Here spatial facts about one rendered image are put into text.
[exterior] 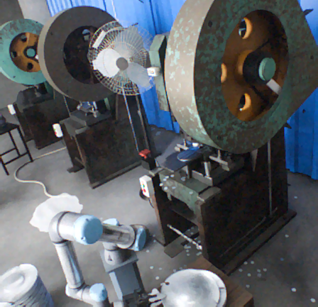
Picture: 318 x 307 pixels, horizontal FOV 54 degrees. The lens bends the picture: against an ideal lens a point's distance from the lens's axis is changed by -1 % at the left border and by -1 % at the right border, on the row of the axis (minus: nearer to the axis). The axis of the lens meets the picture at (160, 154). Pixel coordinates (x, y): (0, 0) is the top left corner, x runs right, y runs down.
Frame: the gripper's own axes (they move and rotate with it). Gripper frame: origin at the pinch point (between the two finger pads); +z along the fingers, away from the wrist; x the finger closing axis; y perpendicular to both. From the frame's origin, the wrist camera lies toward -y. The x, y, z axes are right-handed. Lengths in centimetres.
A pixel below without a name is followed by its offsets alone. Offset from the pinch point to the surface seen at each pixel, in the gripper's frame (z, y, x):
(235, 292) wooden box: 34.4, -7.9, 2.8
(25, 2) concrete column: -66, 556, -152
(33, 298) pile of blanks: -71, 49, 24
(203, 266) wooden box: 26.9, 14.3, 3.5
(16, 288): -79, 54, 18
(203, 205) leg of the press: 36, 33, -23
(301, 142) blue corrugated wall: 161, 103, -8
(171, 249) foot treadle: 20, 54, 23
